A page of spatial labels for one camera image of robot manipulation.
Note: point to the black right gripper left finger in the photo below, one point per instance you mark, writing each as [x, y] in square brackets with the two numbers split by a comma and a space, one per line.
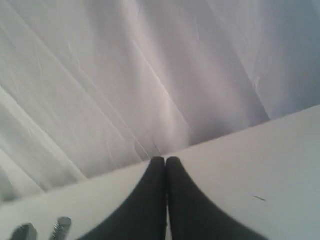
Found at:
[143, 215]

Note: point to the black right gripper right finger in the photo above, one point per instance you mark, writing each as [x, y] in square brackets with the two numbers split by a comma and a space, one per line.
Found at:
[193, 216]

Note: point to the chrome threaded dumbbell bar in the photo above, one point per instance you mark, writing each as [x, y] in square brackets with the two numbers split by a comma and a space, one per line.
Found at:
[27, 231]

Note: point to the white backdrop curtain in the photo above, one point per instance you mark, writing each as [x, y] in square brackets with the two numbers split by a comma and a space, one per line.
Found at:
[88, 87]

